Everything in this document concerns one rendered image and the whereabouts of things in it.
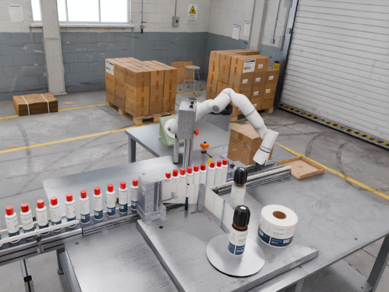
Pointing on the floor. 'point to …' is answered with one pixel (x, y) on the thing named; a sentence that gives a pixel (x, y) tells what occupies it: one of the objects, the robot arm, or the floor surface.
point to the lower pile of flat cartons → (35, 104)
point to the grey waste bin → (219, 120)
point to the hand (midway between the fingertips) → (256, 168)
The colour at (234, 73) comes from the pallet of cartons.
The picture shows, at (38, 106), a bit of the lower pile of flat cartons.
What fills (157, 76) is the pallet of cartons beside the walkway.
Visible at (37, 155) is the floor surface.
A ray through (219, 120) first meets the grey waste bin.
